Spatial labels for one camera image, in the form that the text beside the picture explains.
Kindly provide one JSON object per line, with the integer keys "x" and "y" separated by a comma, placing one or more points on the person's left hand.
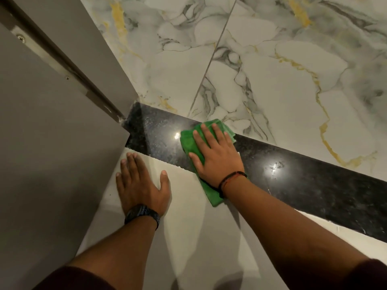
{"x": 140, "y": 193}

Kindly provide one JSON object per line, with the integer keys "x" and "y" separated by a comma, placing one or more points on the person's right hand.
{"x": 220, "y": 161}

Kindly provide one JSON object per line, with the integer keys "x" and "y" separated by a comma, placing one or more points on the person's left middle finger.
{"x": 132, "y": 166}

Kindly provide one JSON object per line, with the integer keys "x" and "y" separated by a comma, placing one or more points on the person's right thumb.
{"x": 196, "y": 162}

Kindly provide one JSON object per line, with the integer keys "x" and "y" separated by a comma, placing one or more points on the person's right little finger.
{"x": 230, "y": 141}

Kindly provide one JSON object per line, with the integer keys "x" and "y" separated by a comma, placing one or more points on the person's right middle finger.
{"x": 208, "y": 135}

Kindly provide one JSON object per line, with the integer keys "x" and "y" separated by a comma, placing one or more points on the person's left little finger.
{"x": 118, "y": 182}

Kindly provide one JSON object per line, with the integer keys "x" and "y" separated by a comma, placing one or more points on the person's left thumb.
{"x": 165, "y": 182}

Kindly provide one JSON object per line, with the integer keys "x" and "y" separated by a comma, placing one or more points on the green cleaning cloth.
{"x": 189, "y": 141}

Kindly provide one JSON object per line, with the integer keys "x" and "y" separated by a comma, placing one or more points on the person's right forearm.
{"x": 290, "y": 232}

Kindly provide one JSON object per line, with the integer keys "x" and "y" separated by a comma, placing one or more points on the person's left forearm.
{"x": 127, "y": 253}

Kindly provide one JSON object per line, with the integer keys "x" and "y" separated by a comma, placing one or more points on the black wristwatch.
{"x": 142, "y": 212}

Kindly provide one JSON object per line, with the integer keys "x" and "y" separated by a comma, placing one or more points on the grey door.
{"x": 45, "y": 154}

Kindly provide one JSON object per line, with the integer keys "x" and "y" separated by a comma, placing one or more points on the dark maroon left sleeve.
{"x": 75, "y": 279}

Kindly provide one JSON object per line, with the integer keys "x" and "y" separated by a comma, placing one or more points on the dark maroon sleeve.
{"x": 356, "y": 276}
{"x": 75, "y": 279}

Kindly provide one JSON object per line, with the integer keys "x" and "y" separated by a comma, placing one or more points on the metal door hinge strip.
{"x": 51, "y": 61}

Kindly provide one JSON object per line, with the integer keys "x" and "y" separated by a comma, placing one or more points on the dark maroon right sleeve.
{"x": 356, "y": 276}

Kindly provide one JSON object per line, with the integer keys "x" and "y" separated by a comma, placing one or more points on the grey door frame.
{"x": 78, "y": 39}

